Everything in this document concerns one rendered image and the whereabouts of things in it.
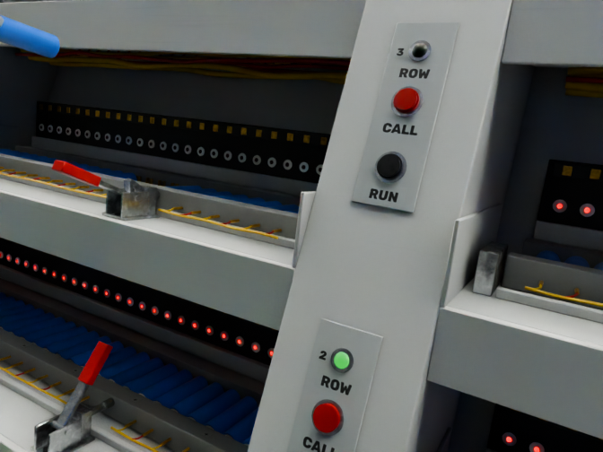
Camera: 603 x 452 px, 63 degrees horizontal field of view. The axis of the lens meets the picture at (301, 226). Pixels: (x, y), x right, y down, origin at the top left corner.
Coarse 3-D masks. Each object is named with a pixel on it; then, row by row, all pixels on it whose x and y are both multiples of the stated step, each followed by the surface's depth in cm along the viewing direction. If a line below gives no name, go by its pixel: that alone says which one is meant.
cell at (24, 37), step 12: (12, 24) 36; (24, 24) 37; (0, 36) 35; (12, 36) 36; (24, 36) 37; (36, 36) 37; (48, 36) 38; (24, 48) 37; (36, 48) 38; (48, 48) 38
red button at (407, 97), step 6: (402, 90) 31; (408, 90) 30; (414, 90) 30; (396, 96) 31; (402, 96) 31; (408, 96) 30; (414, 96) 30; (396, 102) 31; (402, 102) 30; (408, 102) 30; (414, 102) 30; (396, 108) 31; (402, 108) 30; (408, 108) 30; (414, 108) 30
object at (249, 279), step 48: (0, 144) 73; (48, 144) 73; (0, 192) 47; (48, 192) 50; (288, 192) 54; (48, 240) 44; (96, 240) 41; (144, 240) 38; (192, 240) 36; (240, 240) 38; (192, 288) 36; (240, 288) 34; (288, 288) 32
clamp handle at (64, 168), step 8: (56, 160) 36; (56, 168) 36; (64, 168) 36; (72, 168) 36; (72, 176) 36; (80, 176) 37; (88, 176) 37; (96, 176) 38; (88, 184) 38; (96, 184) 38; (104, 184) 39; (128, 184) 41; (120, 192) 41
